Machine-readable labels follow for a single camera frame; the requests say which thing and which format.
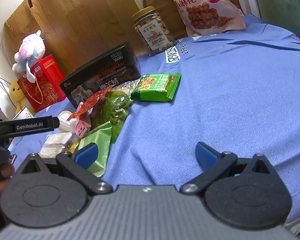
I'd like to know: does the small pink packet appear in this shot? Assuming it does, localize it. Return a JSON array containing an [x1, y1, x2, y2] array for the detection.
[[74, 117, 92, 138]]

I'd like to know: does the pink and blue plush toy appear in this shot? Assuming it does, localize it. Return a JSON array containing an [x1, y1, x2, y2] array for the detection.
[[12, 30, 46, 80]]

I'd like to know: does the white snack packet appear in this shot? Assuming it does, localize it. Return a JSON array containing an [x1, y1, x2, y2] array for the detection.
[[38, 132, 73, 158]]

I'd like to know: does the red gift box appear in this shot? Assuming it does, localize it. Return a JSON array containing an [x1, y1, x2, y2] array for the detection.
[[17, 55, 67, 112]]

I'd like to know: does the white paper box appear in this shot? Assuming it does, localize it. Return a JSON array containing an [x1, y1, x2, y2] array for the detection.
[[12, 106, 36, 120]]

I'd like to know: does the red snack packet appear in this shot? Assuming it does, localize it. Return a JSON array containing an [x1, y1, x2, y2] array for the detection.
[[67, 91, 108, 120]]

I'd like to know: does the white and red snack bag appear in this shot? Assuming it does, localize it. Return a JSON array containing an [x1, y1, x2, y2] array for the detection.
[[160, 0, 247, 37]]

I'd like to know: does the yellow plush toy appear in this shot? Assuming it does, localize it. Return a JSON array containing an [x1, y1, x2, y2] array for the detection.
[[9, 79, 35, 114]]

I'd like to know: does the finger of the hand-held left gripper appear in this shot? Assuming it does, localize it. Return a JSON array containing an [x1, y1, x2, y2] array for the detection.
[[49, 116, 61, 131]]

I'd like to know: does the wooden board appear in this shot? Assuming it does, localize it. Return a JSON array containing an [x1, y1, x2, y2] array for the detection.
[[1, 0, 146, 77]]

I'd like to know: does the small white bottle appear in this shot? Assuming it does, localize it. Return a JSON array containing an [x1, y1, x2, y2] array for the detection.
[[57, 110, 78, 133]]

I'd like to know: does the person's left hand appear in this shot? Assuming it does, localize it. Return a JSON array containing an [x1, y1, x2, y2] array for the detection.
[[0, 162, 15, 205]]

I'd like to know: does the light green snack packet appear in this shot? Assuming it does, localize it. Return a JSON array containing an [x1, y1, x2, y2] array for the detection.
[[76, 124, 113, 178]]

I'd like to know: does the clear nut jar yellow lid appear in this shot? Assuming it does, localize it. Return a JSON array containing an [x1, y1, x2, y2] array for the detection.
[[131, 6, 177, 56]]

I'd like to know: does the green cracker packet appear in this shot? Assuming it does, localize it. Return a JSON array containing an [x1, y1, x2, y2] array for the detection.
[[130, 73, 182, 102]]

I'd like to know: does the clear snack packet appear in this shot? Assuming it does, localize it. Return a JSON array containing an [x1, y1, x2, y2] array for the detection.
[[111, 79, 140, 96]]

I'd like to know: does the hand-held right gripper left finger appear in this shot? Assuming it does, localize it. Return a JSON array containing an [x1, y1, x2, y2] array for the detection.
[[15, 142, 113, 196]]

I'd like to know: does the blue blanket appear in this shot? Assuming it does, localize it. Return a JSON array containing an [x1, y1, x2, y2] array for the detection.
[[0, 14, 300, 230]]

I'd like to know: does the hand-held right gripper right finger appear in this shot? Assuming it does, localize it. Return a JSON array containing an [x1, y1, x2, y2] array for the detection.
[[179, 142, 277, 195]]

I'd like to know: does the dark green cloth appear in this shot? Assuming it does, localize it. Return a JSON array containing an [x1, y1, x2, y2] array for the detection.
[[250, 0, 300, 52]]

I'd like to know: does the dark green seaweed bag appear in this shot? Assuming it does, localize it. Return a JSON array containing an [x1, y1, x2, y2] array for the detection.
[[90, 91, 133, 143]]

